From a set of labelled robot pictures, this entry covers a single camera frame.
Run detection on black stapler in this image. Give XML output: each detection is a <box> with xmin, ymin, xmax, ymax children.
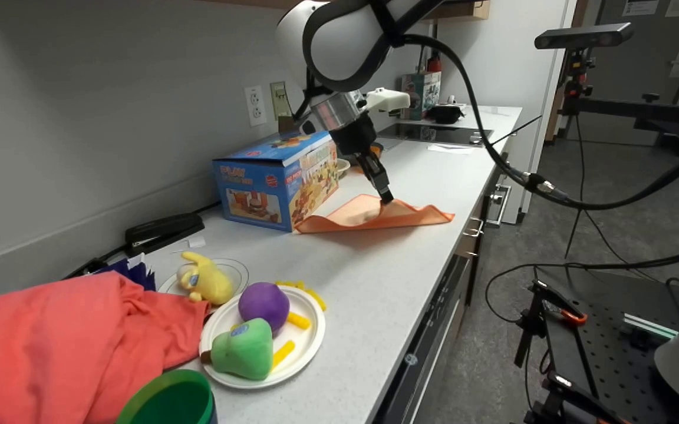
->
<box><xmin>123</xmin><ymin>215</ymin><xmax>204</xmax><ymax>256</ymax></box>

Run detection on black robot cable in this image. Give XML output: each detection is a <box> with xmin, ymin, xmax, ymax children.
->
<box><xmin>400</xmin><ymin>33</ymin><xmax>679</xmax><ymax>273</ymax></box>

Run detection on white wall outlet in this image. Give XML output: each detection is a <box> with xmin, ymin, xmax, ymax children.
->
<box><xmin>245</xmin><ymin>84</ymin><xmax>265</xmax><ymax>125</ymax></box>

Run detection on yellow plush toy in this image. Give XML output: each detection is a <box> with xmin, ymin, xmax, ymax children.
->
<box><xmin>177</xmin><ymin>251</ymin><xmax>232</xmax><ymax>305</ymax></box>

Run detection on blue purple cloth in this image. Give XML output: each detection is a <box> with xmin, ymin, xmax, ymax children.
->
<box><xmin>107</xmin><ymin>258</ymin><xmax>155</xmax><ymax>292</ymax></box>

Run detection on purple plush ball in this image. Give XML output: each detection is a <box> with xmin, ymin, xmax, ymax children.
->
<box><xmin>238</xmin><ymin>283</ymin><xmax>289</xmax><ymax>332</ymax></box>

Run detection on small clear plate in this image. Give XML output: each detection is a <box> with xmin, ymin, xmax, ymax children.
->
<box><xmin>157</xmin><ymin>251</ymin><xmax>248</xmax><ymax>304</ymax></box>

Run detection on green plastic cup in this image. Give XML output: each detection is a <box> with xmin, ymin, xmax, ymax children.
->
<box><xmin>115</xmin><ymin>369</ymin><xmax>216</xmax><ymax>424</ymax></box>

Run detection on red cloth pile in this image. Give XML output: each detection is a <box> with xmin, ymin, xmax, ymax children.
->
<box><xmin>0</xmin><ymin>273</ymin><xmax>207</xmax><ymax>424</ymax></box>

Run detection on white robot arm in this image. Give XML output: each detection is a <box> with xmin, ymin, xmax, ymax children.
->
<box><xmin>276</xmin><ymin>0</ymin><xmax>447</xmax><ymax>205</ymax></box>

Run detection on yellow plush fries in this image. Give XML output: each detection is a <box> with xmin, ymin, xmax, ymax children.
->
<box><xmin>271</xmin><ymin>284</ymin><xmax>328</xmax><ymax>376</ymax></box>

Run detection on play food set box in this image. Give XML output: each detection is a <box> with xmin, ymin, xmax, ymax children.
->
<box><xmin>212</xmin><ymin>132</ymin><xmax>340</xmax><ymax>231</ymax></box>

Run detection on green plush pear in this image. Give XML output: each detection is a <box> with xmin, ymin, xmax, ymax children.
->
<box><xmin>202</xmin><ymin>318</ymin><xmax>273</xmax><ymax>381</ymax></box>

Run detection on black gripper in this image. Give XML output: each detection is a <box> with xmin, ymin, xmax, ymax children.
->
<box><xmin>331</xmin><ymin>113</ymin><xmax>394</xmax><ymax>205</ymax></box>

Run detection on peach towel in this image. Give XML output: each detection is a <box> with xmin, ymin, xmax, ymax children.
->
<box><xmin>297</xmin><ymin>196</ymin><xmax>453</xmax><ymax>233</ymax></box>

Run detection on white plate with plush toys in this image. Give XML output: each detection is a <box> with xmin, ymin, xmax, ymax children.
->
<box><xmin>197</xmin><ymin>283</ymin><xmax>328</xmax><ymax>390</ymax></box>

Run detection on black tripod with clamp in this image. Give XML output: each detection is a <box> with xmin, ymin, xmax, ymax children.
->
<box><xmin>514</xmin><ymin>281</ymin><xmax>586</xmax><ymax>424</ymax></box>

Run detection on black camera on stand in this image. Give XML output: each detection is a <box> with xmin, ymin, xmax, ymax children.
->
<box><xmin>535</xmin><ymin>20</ymin><xmax>632</xmax><ymax>49</ymax></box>

